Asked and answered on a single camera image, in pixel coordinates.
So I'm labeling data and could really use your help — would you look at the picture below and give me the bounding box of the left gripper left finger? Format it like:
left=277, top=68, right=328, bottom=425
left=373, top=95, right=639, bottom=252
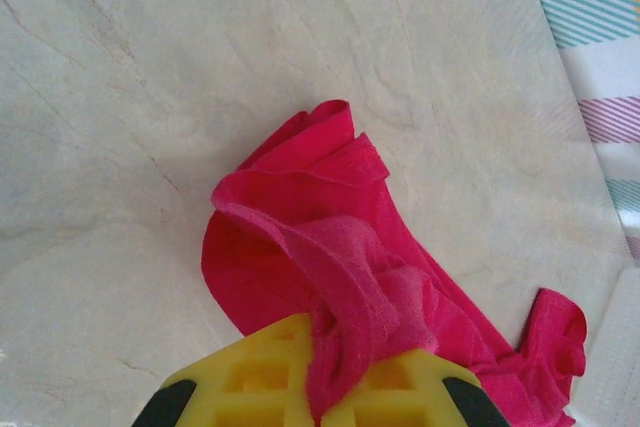
left=132, top=311, right=321, bottom=427

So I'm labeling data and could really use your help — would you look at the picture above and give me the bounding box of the red t-shirt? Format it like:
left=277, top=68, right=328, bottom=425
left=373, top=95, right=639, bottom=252
left=199, top=99, right=589, bottom=427

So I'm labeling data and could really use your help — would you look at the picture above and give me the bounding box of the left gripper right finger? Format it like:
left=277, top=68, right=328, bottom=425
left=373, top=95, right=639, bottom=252
left=322, top=348, right=511, bottom=427

